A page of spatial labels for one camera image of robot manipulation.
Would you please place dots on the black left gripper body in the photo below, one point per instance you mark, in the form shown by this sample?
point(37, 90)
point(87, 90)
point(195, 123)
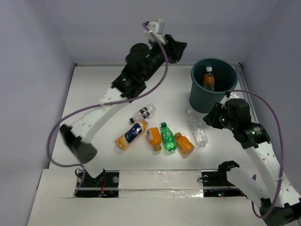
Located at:
point(171, 49)

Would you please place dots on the orange juice bottle right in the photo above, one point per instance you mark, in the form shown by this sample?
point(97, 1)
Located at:
point(184, 144)

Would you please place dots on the clear crushed water bottle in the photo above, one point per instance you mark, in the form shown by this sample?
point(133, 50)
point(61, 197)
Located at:
point(196, 128)

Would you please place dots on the yellow blue milk tea bottle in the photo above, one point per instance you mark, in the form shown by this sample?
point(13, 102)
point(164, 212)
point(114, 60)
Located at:
point(134, 132)

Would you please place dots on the clear pepsi bottle black cap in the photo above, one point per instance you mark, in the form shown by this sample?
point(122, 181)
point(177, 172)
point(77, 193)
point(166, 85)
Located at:
point(145, 113)

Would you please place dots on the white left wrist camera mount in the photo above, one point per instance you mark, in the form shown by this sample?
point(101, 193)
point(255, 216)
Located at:
point(154, 32)

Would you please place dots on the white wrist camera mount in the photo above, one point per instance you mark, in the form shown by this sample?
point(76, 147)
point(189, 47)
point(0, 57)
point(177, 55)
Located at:
point(231, 95)
point(154, 32)

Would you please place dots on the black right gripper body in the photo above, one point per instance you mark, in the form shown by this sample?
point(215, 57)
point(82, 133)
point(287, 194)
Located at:
point(221, 116)

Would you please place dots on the teal plastic bin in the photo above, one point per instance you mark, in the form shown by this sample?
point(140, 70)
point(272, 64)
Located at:
point(225, 79)

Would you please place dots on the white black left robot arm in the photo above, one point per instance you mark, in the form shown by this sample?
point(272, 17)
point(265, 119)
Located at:
point(142, 62)

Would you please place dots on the orange juice bottle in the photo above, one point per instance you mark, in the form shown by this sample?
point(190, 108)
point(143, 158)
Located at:
point(184, 144)
point(154, 138)

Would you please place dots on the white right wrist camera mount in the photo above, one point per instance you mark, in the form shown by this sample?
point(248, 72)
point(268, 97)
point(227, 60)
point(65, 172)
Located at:
point(231, 95)

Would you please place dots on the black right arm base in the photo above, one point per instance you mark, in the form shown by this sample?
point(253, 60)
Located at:
point(215, 183)

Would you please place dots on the orange label tea bottle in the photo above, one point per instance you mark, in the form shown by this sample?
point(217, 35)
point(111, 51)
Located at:
point(208, 79)

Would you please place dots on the orange juice bottle left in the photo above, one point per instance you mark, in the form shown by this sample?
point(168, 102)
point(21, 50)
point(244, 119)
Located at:
point(154, 138)

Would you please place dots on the green sprite bottle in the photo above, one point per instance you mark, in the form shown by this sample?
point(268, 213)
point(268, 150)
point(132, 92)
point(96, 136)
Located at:
point(168, 138)

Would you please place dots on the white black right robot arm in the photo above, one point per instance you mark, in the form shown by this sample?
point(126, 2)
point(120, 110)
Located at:
point(278, 202)

